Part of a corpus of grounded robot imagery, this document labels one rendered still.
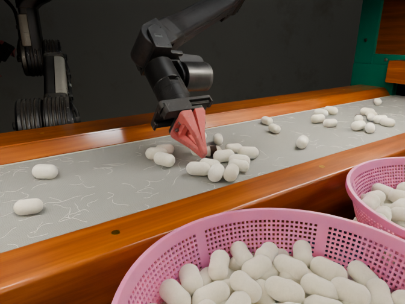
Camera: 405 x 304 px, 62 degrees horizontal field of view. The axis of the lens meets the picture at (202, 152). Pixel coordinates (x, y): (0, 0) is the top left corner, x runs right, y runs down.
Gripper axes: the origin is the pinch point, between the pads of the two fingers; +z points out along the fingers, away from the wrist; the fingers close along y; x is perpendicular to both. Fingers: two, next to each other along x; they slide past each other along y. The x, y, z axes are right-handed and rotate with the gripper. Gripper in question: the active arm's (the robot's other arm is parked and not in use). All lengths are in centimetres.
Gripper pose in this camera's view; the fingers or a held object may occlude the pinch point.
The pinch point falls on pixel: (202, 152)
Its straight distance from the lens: 55.5
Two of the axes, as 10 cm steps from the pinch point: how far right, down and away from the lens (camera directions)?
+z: 4.3, 8.1, -3.9
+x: -3.5, 5.5, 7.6
